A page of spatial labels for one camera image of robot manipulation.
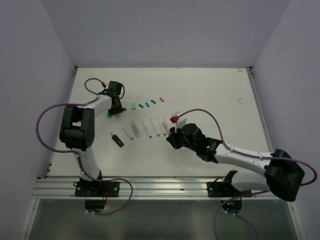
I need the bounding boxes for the aluminium rail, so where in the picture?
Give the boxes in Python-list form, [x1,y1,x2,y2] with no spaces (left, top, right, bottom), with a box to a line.
[33,176,296,201]

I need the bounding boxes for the pink pen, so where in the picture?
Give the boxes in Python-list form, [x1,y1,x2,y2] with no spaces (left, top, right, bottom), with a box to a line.
[162,121,170,135]

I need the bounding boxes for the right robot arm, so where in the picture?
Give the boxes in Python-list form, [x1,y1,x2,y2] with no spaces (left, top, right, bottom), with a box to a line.
[166,123,305,202]

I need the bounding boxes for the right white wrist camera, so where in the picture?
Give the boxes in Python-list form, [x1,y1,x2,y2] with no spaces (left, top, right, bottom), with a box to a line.
[169,111,187,132]

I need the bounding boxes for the light green highlighter cap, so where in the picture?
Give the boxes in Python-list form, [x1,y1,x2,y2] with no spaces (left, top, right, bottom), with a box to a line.
[131,102,137,110]

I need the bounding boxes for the light green highlighter body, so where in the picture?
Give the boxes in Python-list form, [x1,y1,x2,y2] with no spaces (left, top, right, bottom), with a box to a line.
[131,121,141,138]

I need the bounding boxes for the teal capped white marker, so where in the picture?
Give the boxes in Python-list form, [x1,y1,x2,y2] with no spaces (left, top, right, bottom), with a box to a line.
[141,120,152,139]

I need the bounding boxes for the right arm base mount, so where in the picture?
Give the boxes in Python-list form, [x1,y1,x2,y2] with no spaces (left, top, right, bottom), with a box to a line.
[206,170,252,214]

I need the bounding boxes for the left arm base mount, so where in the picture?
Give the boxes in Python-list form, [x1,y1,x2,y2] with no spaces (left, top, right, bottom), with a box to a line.
[72,178,120,213]

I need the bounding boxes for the dark green capped marker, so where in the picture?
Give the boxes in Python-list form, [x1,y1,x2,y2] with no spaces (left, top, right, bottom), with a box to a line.
[157,117,167,136]

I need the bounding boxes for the blue capped white marker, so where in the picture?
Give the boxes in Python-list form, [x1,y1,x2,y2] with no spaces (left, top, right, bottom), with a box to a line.
[150,118,161,137]

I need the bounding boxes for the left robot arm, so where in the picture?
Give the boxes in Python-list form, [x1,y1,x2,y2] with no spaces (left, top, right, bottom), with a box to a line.
[59,81,126,197]

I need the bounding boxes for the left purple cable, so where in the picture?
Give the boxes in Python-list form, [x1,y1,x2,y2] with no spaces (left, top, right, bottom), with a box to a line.
[36,77,134,216]

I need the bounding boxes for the black green highlighter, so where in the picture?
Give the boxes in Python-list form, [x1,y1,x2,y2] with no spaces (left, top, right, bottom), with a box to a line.
[110,132,124,148]

